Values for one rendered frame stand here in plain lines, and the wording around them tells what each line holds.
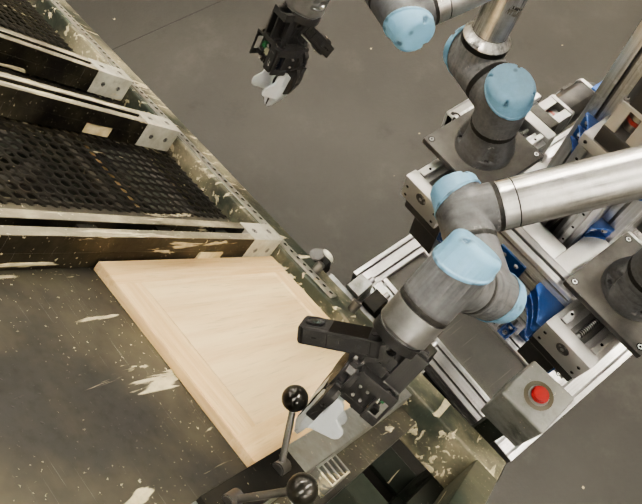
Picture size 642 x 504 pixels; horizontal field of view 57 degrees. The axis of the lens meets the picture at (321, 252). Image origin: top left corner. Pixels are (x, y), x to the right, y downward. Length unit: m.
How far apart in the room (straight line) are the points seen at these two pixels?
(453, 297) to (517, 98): 0.76
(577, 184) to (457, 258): 0.25
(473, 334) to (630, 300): 0.91
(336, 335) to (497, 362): 1.51
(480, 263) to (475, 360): 1.52
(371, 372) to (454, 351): 1.44
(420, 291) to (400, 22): 0.48
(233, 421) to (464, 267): 0.44
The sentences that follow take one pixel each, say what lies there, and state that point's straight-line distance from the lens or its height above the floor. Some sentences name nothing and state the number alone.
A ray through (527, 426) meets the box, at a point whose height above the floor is 0.90.
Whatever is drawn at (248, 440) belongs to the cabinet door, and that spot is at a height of 1.31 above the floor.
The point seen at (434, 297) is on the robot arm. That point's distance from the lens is 0.73.
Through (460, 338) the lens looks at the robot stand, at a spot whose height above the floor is 0.21.
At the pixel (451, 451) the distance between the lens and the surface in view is 1.41.
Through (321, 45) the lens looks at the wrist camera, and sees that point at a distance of 1.20.
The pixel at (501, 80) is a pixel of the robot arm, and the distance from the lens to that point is 1.43.
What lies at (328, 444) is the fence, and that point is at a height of 1.22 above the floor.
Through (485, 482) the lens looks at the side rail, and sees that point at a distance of 1.35.
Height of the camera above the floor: 2.24
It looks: 62 degrees down
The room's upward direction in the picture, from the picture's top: 5 degrees clockwise
